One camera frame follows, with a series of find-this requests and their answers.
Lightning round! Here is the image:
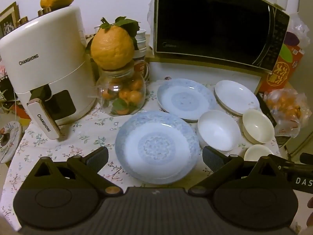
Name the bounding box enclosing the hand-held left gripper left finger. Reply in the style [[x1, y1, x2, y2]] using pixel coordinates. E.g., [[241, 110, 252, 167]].
[[21, 146, 123, 198]]

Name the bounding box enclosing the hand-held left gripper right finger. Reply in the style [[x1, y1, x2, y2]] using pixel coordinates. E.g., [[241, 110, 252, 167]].
[[188, 146, 292, 197]]

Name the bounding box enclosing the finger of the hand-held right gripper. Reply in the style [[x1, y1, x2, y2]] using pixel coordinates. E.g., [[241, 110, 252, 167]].
[[300, 152, 313, 164], [279, 162, 313, 193]]

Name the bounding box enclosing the white bowl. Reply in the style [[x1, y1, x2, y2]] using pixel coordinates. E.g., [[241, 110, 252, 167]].
[[197, 110, 242, 152]]

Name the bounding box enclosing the cream bowl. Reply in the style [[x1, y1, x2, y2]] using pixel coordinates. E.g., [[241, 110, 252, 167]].
[[242, 109, 275, 145], [245, 144, 274, 162]]

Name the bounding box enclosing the white plate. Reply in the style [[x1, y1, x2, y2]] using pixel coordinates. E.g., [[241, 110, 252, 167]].
[[215, 80, 260, 112], [214, 90, 245, 116]]

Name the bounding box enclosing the blue patterned plate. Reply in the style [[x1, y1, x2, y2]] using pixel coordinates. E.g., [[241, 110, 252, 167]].
[[115, 111, 200, 185], [156, 78, 217, 122]]

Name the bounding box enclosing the floral tablecloth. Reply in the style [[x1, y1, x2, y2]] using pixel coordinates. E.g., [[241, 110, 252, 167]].
[[2, 76, 280, 226]]

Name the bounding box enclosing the plastic bag of oranges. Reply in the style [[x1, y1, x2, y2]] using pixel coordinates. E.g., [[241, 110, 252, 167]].
[[263, 88, 310, 137]]

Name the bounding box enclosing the glass jar of small oranges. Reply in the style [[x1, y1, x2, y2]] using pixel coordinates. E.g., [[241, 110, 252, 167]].
[[94, 60, 147, 117]]

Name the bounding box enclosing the round floral stool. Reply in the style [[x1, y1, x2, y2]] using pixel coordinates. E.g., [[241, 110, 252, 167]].
[[0, 122, 23, 164]]

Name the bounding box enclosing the red cardboard box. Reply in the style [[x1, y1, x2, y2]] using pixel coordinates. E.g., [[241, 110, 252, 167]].
[[258, 31, 306, 95]]

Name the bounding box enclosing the glass mug with red print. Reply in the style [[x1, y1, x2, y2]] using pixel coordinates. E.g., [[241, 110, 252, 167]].
[[133, 59, 150, 84]]

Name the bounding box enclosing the leafy large orange citrus fruit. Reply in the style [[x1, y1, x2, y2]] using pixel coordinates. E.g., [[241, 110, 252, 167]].
[[85, 17, 141, 70]]

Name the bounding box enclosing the white air fryer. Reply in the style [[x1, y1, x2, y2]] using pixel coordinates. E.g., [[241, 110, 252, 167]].
[[0, 6, 98, 140]]

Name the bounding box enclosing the stack of white cups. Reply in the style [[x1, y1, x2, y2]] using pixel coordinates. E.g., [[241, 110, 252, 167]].
[[134, 29, 147, 59]]

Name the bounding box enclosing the clear plastic bag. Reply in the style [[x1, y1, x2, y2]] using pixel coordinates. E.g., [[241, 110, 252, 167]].
[[290, 12, 313, 52]]

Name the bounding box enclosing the black microwave oven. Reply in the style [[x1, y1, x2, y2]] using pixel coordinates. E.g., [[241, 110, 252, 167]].
[[147, 0, 290, 74]]

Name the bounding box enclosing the framed picture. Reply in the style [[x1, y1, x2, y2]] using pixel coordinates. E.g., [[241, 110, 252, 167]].
[[0, 2, 20, 40]]

